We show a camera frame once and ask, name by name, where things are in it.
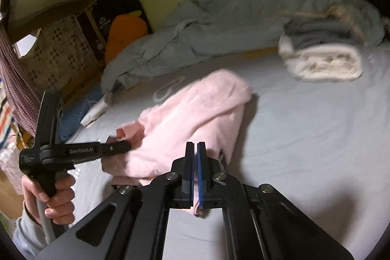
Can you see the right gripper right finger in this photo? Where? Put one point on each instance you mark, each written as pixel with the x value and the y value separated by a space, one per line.
pixel 210 179

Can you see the grey sleeve left forearm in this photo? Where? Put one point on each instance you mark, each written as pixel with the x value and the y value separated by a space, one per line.
pixel 28 236

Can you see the pink shirt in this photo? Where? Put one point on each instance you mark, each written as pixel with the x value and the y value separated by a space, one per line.
pixel 209 110

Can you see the maroon striped hanging cloth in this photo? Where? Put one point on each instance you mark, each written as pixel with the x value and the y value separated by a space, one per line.
pixel 22 98

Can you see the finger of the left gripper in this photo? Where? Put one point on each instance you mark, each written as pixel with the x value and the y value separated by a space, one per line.
pixel 117 147

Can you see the grey-green blanket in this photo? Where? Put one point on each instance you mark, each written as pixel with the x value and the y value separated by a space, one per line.
pixel 198 30

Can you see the patterned beige curtain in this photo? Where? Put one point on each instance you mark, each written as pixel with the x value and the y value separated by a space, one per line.
pixel 60 53

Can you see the person left hand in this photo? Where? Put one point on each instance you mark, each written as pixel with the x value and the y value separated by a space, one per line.
pixel 59 208

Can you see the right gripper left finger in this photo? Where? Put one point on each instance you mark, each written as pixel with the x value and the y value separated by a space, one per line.
pixel 181 179

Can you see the grey printed bed sheet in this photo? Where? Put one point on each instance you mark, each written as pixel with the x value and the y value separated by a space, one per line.
pixel 324 146

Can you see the wooden bed frame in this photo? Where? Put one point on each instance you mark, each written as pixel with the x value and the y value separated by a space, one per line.
pixel 20 28

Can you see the cream folded garment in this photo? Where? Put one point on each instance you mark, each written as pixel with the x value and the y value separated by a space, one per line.
pixel 333 62

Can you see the folded white cloth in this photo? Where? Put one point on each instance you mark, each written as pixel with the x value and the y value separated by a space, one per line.
pixel 98 109

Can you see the orange carrot plush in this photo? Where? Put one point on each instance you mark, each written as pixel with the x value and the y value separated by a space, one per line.
pixel 125 29

